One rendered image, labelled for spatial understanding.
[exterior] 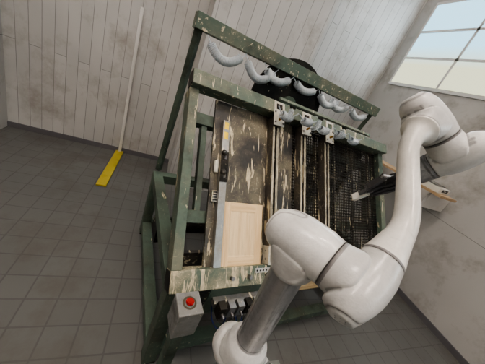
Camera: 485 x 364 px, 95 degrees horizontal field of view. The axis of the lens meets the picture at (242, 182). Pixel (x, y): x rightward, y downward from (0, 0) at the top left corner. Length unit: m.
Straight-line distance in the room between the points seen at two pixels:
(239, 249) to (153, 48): 3.36
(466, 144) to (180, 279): 1.32
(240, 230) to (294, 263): 0.96
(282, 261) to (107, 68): 3.96
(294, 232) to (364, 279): 0.17
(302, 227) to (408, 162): 0.36
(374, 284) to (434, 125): 0.50
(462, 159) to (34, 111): 4.79
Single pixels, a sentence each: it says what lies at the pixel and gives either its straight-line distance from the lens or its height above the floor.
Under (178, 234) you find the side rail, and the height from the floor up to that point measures 1.06.
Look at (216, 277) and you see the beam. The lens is 1.45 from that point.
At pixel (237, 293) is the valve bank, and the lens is 1.62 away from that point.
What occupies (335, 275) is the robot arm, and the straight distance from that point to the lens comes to 0.57.
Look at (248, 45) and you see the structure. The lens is 1.99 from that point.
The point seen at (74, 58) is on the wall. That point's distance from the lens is 4.35.
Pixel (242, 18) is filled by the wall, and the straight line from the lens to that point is 3.44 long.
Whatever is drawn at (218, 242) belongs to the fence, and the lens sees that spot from 1.43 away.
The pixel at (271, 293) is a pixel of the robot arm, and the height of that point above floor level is 1.44.
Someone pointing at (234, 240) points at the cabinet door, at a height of 1.02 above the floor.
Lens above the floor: 1.94
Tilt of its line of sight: 24 degrees down
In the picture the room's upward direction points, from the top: 23 degrees clockwise
